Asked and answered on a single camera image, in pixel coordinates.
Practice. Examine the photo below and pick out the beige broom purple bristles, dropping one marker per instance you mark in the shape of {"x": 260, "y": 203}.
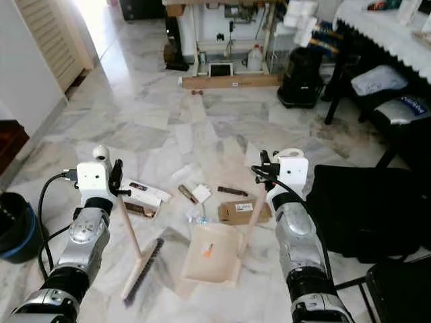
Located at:
{"x": 141, "y": 269}

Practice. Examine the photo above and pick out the black piano bench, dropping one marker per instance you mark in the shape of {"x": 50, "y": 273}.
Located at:
{"x": 343, "y": 91}

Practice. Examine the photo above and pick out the white plastic jug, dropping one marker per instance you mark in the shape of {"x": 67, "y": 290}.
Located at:
{"x": 255, "y": 59}

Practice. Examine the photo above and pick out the beige louvered door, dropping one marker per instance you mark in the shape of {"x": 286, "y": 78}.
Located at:
{"x": 57, "y": 37}

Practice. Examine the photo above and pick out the black upright vacuum cleaner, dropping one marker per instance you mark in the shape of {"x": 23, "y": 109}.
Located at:
{"x": 176, "y": 47}

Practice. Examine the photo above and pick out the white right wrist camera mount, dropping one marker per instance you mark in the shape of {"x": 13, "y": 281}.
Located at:
{"x": 291, "y": 176}

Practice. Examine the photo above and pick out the white toilet paper pack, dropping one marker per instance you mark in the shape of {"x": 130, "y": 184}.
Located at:
{"x": 303, "y": 20}

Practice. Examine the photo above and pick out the grey folded shirt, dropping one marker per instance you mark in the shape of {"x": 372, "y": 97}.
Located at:
{"x": 379, "y": 79}

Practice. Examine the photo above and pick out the dark grey bin blue band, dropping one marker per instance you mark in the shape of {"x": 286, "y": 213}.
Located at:
{"x": 15, "y": 229}

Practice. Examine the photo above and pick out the white paper sheet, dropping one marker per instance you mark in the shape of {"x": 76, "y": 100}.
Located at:
{"x": 178, "y": 176}

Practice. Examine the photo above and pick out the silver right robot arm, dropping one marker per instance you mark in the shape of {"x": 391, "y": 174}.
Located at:
{"x": 303, "y": 245}

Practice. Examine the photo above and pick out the dark green packet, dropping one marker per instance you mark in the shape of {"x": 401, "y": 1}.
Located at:
{"x": 384, "y": 5}

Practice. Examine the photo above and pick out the small brown dumbbell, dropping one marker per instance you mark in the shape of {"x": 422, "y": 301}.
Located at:
{"x": 199, "y": 93}

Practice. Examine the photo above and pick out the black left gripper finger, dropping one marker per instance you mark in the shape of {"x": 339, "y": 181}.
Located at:
{"x": 117, "y": 173}

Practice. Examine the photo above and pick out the dark wooden staircase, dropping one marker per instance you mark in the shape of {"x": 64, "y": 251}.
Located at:
{"x": 10, "y": 148}

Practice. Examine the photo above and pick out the shiny brown packet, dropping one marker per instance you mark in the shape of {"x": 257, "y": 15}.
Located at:
{"x": 141, "y": 210}

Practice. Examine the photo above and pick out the short brown bar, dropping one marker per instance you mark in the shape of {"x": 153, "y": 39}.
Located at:
{"x": 188, "y": 194}

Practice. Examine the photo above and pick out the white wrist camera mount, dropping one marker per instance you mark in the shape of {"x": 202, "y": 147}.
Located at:
{"x": 94, "y": 183}
{"x": 291, "y": 176}

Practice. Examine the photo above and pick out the long dark brown bar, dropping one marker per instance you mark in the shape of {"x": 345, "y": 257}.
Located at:
{"x": 232, "y": 192}

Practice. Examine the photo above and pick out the large black board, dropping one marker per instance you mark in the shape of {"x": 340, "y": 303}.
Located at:
{"x": 141, "y": 8}

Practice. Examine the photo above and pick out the silver BitRobot bag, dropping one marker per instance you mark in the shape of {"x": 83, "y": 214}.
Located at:
{"x": 404, "y": 111}

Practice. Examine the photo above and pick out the white sewing machine table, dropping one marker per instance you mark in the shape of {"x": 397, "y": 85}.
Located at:
{"x": 225, "y": 27}

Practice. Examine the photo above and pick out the clear plastic wrapper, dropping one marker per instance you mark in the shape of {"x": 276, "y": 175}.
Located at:
{"x": 199, "y": 217}

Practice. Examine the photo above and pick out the long cardboard box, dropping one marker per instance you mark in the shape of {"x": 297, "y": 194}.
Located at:
{"x": 232, "y": 81}

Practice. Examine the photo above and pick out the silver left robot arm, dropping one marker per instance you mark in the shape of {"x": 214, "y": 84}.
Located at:
{"x": 81, "y": 245}

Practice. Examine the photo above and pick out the white lace tablecloth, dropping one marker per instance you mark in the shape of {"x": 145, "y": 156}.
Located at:
{"x": 384, "y": 27}

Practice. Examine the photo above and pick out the blue box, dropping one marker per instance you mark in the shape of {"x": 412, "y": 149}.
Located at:
{"x": 328, "y": 37}

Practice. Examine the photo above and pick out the small labelled cardboard box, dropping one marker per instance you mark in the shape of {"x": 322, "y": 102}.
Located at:
{"x": 242, "y": 212}

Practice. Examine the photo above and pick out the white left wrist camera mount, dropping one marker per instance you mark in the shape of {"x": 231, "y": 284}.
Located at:
{"x": 94, "y": 183}

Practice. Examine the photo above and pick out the white tag card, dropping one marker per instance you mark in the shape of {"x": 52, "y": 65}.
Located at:
{"x": 202, "y": 194}

